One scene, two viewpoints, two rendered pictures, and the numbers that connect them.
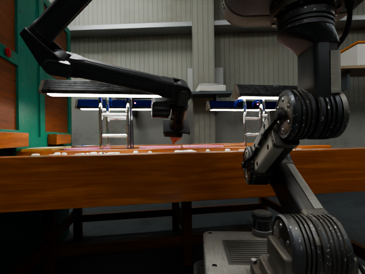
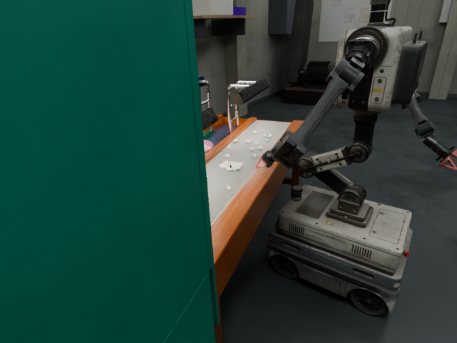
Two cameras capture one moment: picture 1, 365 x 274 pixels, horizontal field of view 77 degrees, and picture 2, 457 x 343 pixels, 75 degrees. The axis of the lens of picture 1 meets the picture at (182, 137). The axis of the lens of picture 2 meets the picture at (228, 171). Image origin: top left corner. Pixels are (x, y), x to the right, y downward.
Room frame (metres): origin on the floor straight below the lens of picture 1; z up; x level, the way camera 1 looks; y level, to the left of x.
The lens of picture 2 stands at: (0.28, 1.31, 1.49)
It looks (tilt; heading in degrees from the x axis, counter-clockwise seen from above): 26 degrees down; 304
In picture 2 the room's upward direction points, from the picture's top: 3 degrees counter-clockwise
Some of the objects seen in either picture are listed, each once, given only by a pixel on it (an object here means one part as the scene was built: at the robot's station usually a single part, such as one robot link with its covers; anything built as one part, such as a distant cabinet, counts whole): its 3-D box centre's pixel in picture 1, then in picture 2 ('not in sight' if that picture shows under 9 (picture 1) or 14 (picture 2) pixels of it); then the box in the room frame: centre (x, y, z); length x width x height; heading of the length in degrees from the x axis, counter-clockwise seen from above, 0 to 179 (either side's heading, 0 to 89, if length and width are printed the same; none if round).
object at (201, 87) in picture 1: (209, 89); not in sight; (2.94, -0.36, 1.43); 0.37 x 0.35 x 0.09; 87
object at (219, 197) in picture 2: not in sight; (233, 164); (1.16, -0.07, 0.73); 1.81 x 0.30 x 0.02; 99
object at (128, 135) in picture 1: (112, 124); not in sight; (1.23, 0.37, 0.90); 0.20 x 0.19 x 0.45; 99
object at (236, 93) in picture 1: (285, 92); (252, 89); (1.31, -0.59, 1.08); 0.62 x 0.08 x 0.07; 99
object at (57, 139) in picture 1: (60, 138); not in sight; (1.69, 0.90, 0.83); 0.30 x 0.06 x 0.07; 9
